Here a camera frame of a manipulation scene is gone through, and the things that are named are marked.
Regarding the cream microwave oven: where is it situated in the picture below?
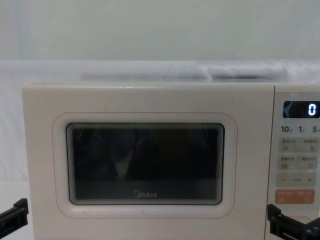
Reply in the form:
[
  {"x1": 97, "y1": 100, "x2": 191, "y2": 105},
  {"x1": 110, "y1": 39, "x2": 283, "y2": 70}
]
[{"x1": 21, "y1": 82, "x2": 320, "y2": 240}]

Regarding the microwave control panel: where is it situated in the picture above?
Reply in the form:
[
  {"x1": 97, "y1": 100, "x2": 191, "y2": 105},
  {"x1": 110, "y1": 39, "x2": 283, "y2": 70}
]
[{"x1": 268, "y1": 91, "x2": 320, "y2": 240}]

